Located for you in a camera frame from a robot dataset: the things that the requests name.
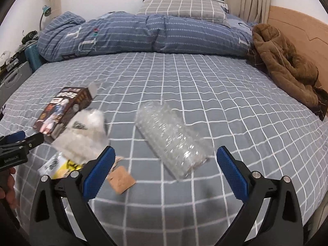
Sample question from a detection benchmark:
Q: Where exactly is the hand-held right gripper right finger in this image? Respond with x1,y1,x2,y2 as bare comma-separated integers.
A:
216,146,304,246

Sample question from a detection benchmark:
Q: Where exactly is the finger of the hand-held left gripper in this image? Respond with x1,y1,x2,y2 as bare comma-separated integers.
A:
23,133,45,151
0,130,26,144

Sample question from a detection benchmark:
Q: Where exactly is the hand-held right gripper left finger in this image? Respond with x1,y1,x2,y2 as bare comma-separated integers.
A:
29,146,117,246

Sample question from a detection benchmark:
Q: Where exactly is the white plastic bag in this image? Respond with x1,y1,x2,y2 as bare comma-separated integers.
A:
52,108,109,165

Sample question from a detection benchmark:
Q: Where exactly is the clear bubble wrap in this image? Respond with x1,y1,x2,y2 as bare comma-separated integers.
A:
134,101,215,180

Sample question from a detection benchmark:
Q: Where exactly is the person's left hand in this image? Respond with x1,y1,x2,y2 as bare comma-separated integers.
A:
0,167,18,208

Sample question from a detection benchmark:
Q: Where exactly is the brown cardboard piece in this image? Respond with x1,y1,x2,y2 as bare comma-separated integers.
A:
107,166,136,194

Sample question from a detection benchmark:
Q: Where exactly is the yellow and white packet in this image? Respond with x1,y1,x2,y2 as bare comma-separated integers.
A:
38,152,83,180

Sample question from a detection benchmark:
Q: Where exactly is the brown printed carton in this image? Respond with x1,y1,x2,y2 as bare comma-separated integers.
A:
33,82,99,143

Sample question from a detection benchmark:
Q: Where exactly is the grey storage box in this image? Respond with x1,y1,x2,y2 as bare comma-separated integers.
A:
0,61,34,101

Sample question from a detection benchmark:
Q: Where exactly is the blue plastic crate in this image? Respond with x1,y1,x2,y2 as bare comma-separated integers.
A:
25,43,47,73

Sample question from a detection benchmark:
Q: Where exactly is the grey checked bed sheet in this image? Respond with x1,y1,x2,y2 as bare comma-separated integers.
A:
0,51,328,246

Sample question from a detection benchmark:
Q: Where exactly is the brown fleece garment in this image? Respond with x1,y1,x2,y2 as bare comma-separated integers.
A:
246,24,328,121

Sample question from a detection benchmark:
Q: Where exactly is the teal desk lamp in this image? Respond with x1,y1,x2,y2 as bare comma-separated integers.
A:
39,5,52,31

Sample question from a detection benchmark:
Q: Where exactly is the blue striped duvet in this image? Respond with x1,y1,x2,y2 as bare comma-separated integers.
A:
37,11,254,62

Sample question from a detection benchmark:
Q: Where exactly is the blue pillow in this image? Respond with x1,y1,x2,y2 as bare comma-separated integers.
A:
220,4,258,30

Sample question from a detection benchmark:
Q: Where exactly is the wooden headboard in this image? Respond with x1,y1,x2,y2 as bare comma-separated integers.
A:
266,5,328,88

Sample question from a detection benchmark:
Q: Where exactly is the grey checked pillow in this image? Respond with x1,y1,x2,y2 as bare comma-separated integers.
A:
136,0,229,28

